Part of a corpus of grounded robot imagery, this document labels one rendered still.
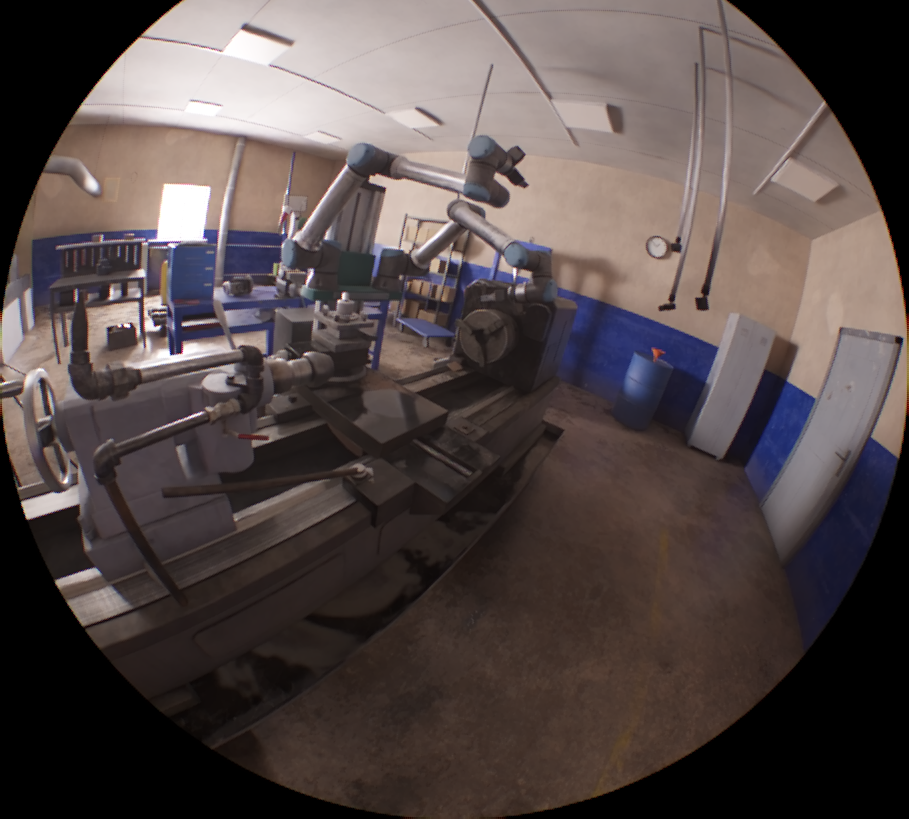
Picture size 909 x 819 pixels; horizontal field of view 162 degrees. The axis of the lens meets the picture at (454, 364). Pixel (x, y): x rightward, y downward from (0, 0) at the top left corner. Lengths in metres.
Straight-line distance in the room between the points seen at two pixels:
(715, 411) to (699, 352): 0.88
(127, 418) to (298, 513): 0.43
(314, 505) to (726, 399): 4.43
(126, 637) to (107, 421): 0.38
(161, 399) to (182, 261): 2.02
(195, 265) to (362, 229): 1.29
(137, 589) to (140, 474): 0.23
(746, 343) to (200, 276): 5.53
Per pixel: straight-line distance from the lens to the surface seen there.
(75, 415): 0.65
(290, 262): 1.67
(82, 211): 7.80
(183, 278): 2.62
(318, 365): 0.80
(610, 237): 4.94
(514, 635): 1.67
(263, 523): 0.78
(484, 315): 1.48
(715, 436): 4.71
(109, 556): 0.73
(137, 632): 0.73
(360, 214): 2.13
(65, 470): 0.80
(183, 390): 0.64
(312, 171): 8.89
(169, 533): 0.71
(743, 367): 4.57
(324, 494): 0.83
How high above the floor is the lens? 1.43
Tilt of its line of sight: 19 degrees down
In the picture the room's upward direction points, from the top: 14 degrees clockwise
